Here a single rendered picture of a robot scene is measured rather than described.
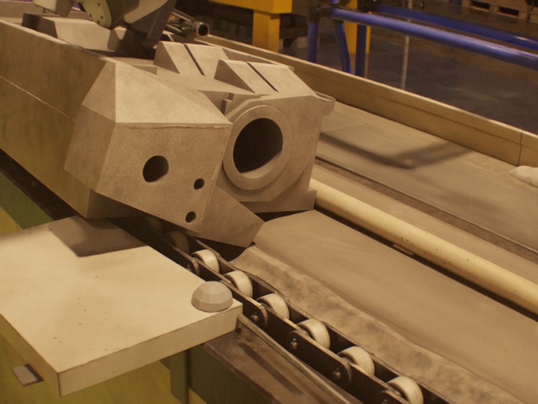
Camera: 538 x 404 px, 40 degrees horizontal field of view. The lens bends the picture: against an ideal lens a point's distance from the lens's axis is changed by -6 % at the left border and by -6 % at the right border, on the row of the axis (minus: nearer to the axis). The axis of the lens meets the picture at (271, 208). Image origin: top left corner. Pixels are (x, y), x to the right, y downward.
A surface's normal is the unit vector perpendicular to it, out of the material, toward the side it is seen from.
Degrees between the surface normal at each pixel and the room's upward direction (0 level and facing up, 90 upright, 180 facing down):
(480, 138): 88
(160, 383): 90
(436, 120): 89
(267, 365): 0
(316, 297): 53
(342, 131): 0
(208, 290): 28
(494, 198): 0
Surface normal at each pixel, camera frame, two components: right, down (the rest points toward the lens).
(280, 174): 0.62, 0.33
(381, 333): -0.56, -0.43
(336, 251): 0.05, -0.92
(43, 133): -0.77, 0.04
